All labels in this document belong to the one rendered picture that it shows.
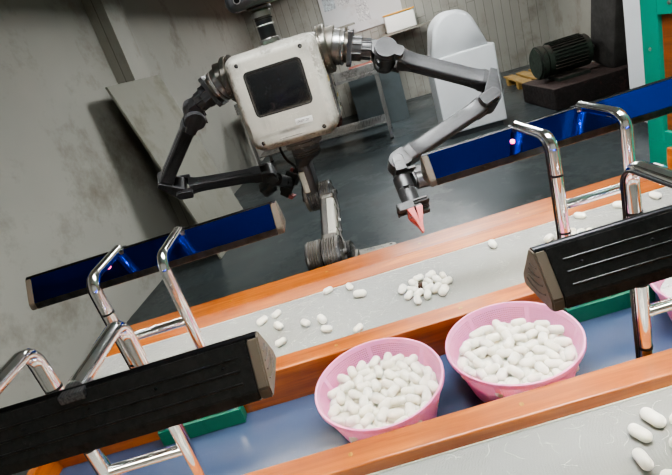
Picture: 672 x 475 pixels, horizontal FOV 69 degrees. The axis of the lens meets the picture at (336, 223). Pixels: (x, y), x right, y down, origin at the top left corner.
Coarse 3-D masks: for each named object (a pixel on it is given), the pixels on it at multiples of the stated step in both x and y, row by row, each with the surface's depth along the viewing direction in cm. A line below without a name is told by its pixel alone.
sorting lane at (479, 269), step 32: (544, 224) 143; (576, 224) 137; (448, 256) 142; (480, 256) 137; (512, 256) 131; (384, 288) 136; (480, 288) 122; (256, 320) 141; (288, 320) 135; (352, 320) 126; (384, 320) 121; (160, 352) 140; (288, 352) 121
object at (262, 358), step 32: (192, 352) 60; (224, 352) 59; (256, 352) 59; (96, 384) 60; (128, 384) 60; (160, 384) 59; (192, 384) 59; (224, 384) 59; (256, 384) 58; (0, 416) 60; (32, 416) 60; (64, 416) 60; (96, 416) 59; (128, 416) 59; (160, 416) 58; (192, 416) 59; (0, 448) 59; (32, 448) 59; (64, 448) 59; (96, 448) 59
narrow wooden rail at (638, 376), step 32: (576, 384) 82; (608, 384) 80; (640, 384) 79; (448, 416) 84; (480, 416) 82; (512, 416) 80; (544, 416) 80; (352, 448) 84; (384, 448) 82; (416, 448) 80; (448, 448) 80
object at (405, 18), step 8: (408, 8) 785; (384, 16) 792; (392, 16) 792; (400, 16) 791; (408, 16) 790; (392, 24) 797; (400, 24) 796; (408, 24) 795; (416, 24) 795; (392, 32) 802
